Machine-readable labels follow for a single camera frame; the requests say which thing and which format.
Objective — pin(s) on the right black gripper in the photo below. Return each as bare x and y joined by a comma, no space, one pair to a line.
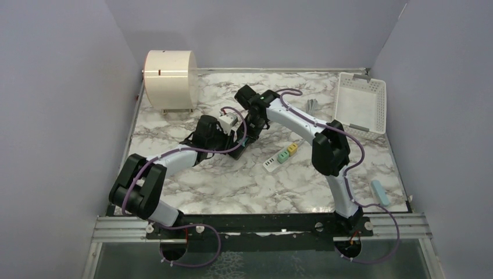
247,132

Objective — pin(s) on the white plastic basket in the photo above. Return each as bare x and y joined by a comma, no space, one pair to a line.
361,105

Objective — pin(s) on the white power strip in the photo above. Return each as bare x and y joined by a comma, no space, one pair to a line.
271,164

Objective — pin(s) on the light blue block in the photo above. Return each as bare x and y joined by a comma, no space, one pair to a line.
380,193

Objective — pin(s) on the green usb charger plug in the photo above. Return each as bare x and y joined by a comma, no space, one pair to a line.
283,156

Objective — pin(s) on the black mounting rail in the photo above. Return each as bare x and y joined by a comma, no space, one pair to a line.
261,232

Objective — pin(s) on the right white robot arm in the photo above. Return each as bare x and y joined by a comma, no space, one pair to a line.
329,142

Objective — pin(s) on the cream cylindrical drum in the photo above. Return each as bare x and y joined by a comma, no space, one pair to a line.
171,80

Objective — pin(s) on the black power strip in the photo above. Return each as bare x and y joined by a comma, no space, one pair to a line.
237,153

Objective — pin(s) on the yellow usb charger plug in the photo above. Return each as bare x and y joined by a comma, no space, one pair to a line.
292,149

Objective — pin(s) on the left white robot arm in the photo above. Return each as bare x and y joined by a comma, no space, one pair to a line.
138,187

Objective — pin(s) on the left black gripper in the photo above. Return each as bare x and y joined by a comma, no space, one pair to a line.
228,139

